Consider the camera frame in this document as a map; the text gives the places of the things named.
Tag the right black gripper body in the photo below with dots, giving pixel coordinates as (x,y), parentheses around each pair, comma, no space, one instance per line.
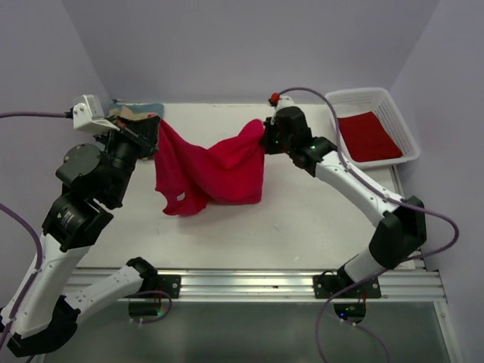
(274,143)

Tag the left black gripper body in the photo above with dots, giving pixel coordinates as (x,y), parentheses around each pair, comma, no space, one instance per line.
(123,151)

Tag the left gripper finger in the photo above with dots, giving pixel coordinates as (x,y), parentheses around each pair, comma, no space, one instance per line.
(147,140)
(149,124)

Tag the bright red t shirt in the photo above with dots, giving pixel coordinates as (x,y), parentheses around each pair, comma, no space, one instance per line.
(189,176)

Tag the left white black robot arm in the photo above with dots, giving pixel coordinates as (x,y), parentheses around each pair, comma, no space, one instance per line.
(42,316)

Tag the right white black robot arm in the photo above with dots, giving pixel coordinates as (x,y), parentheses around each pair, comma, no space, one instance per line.
(400,226)

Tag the blue folded shirt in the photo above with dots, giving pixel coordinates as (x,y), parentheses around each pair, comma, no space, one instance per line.
(151,109)

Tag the beige crumpled shirt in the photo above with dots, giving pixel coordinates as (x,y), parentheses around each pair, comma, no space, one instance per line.
(125,112)

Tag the dark red folded shirt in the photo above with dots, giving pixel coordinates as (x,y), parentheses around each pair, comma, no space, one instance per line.
(366,139)

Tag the white plastic basket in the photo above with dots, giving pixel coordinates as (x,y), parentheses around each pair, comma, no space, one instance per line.
(355,101)

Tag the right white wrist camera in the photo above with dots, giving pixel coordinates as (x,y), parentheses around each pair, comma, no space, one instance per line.
(279,101)

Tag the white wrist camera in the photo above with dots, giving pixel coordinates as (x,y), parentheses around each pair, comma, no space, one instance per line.
(88,115)
(279,101)

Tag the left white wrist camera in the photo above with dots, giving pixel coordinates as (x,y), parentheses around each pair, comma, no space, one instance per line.
(88,115)

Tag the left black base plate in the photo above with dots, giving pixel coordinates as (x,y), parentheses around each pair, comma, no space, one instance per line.
(157,284)

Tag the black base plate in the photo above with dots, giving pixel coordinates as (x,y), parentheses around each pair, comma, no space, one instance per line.
(372,291)
(157,284)

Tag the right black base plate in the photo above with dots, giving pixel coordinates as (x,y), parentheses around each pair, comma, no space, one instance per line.
(372,291)

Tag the aluminium mounting rail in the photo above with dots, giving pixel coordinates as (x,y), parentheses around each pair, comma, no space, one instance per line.
(280,286)

